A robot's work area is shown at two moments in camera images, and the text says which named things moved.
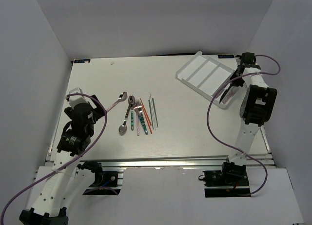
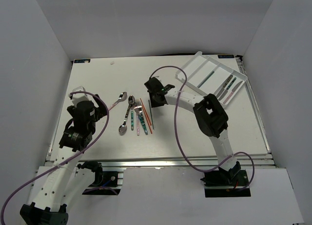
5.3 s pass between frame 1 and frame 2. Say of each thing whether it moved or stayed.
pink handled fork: stayed
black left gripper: stayed
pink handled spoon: stayed
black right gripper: moved
